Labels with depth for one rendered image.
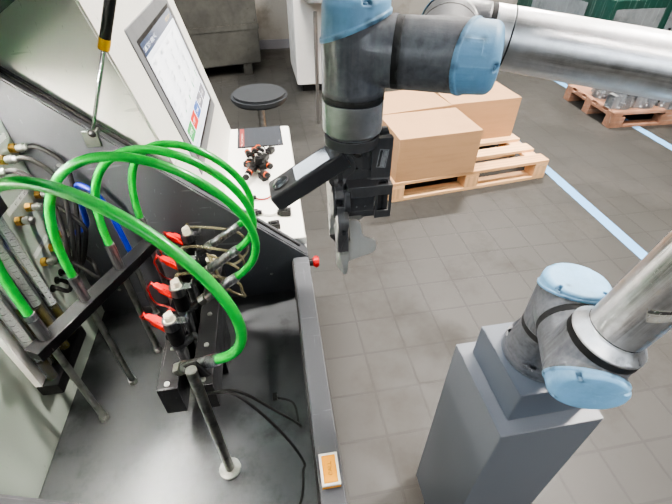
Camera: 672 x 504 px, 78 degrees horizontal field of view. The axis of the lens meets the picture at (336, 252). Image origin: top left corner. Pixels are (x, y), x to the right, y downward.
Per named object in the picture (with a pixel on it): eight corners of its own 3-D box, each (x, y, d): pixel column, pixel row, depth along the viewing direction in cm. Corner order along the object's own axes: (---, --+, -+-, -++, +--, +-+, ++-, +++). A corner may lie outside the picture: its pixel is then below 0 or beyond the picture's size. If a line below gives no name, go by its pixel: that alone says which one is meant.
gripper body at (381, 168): (390, 221, 59) (398, 142, 51) (329, 227, 58) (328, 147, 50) (377, 192, 64) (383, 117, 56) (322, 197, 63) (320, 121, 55)
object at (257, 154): (278, 184, 127) (276, 168, 124) (243, 186, 126) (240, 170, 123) (275, 149, 144) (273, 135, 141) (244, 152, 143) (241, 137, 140)
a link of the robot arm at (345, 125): (326, 112, 47) (317, 87, 53) (327, 149, 50) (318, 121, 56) (391, 108, 48) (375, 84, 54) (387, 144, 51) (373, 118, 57)
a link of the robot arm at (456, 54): (503, 3, 47) (405, -1, 49) (511, 26, 38) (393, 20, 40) (487, 75, 52) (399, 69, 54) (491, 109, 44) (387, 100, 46)
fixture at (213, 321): (226, 424, 85) (212, 383, 75) (176, 431, 84) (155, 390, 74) (232, 302, 110) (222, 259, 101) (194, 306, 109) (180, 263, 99)
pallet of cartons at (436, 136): (487, 131, 382) (500, 79, 351) (546, 180, 317) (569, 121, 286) (351, 147, 358) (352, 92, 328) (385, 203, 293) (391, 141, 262)
